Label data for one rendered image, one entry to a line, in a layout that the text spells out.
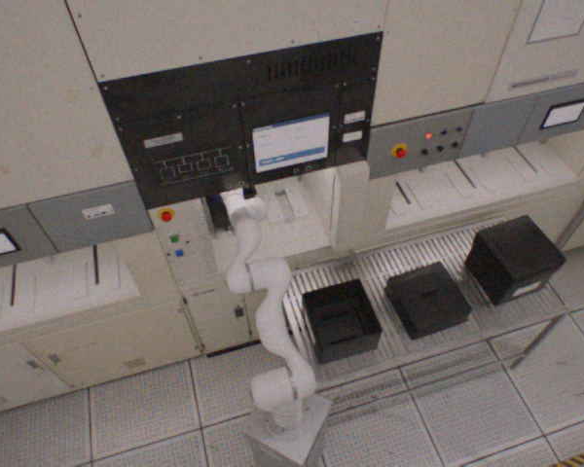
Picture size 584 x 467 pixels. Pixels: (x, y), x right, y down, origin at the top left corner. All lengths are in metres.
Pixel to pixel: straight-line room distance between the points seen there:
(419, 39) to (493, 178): 1.28
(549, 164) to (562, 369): 1.22
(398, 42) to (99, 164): 1.06
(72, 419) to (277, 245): 1.59
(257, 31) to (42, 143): 0.73
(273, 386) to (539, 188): 1.85
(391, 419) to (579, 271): 1.72
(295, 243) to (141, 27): 1.30
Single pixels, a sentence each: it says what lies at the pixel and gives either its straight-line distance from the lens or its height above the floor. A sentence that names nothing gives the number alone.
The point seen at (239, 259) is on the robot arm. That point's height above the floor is 1.43.
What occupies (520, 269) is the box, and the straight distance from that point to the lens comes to 2.27.
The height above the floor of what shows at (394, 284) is 0.86.
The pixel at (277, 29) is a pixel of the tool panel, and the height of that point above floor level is 2.02.
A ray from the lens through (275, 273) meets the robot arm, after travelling 1.60.
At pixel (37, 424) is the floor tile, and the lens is 3.20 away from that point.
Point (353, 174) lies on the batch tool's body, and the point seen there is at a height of 1.39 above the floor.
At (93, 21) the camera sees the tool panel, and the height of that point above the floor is 2.13.
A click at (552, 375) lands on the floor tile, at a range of 3.29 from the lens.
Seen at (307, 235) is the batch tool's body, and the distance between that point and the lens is 2.35.
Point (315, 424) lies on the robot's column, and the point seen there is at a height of 0.76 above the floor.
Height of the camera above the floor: 2.73
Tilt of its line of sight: 52 degrees down
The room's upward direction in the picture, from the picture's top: 1 degrees counter-clockwise
